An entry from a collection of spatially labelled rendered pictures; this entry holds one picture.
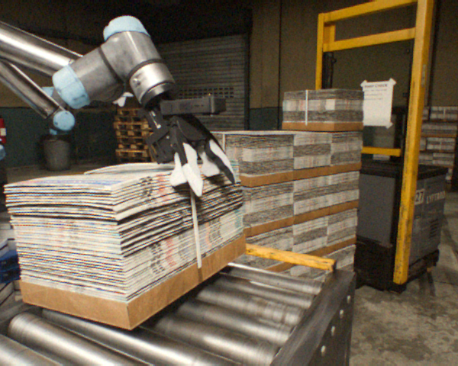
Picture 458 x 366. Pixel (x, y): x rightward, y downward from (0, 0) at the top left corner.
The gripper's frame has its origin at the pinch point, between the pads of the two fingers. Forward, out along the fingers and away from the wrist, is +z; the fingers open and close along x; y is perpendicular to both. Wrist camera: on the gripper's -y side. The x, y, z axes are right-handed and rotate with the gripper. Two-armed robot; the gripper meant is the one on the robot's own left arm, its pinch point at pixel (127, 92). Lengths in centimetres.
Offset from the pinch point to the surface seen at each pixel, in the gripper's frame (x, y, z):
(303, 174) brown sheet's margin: 37, 35, 77
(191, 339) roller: 124, 31, -27
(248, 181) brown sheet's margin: 40, 34, 42
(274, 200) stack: 40, 45, 58
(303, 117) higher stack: 9, 10, 98
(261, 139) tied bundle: 38, 16, 48
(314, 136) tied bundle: 33, 17, 85
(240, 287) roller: 113, 32, -10
